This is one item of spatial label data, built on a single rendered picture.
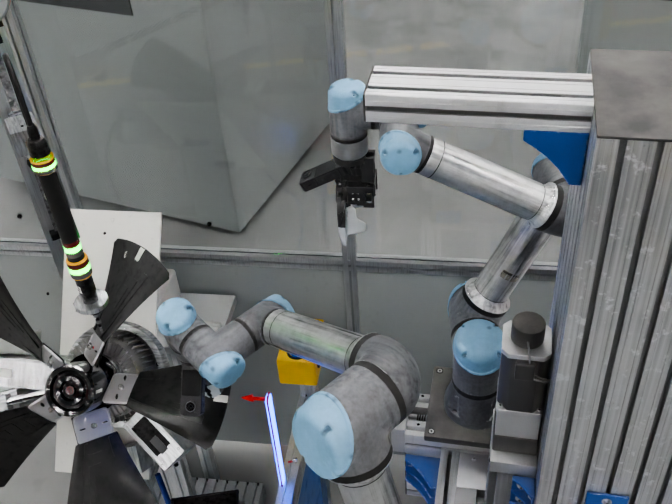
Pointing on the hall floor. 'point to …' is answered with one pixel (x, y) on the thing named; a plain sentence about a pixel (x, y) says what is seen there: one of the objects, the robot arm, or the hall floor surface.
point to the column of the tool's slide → (26, 161)
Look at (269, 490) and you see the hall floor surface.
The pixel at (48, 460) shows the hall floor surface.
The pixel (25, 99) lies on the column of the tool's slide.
